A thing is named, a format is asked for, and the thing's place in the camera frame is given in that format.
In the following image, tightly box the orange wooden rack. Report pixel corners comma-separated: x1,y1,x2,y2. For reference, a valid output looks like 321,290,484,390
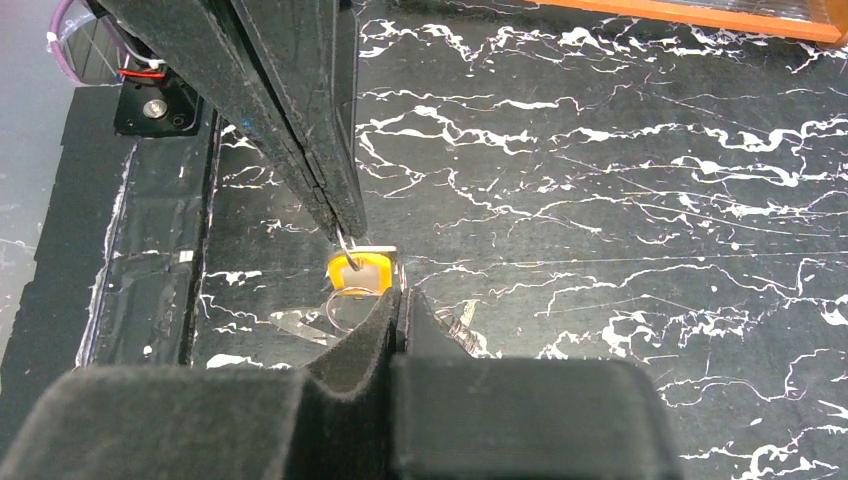
549,1,847,48

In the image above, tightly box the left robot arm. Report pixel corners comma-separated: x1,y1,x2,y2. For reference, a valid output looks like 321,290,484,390
93,1,367,239

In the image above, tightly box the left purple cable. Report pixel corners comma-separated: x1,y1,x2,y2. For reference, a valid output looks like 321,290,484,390
47,0,127,87

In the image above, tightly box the white keyring holder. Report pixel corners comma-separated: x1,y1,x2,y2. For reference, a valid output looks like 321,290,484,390
268,259,481,365

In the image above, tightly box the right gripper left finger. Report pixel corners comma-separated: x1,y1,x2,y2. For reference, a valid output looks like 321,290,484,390
0,286,404,480

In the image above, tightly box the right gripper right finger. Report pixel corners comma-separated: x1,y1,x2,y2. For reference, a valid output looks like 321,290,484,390
391,290,684,479

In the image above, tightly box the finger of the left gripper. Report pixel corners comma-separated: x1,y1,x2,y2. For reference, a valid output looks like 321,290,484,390
102,0,315,221
233,1,367,238

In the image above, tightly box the yellow tagged key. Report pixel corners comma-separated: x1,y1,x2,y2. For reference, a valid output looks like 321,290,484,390
326,227,398,296

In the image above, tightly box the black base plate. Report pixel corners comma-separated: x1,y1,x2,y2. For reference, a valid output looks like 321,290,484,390
1,87,217,442

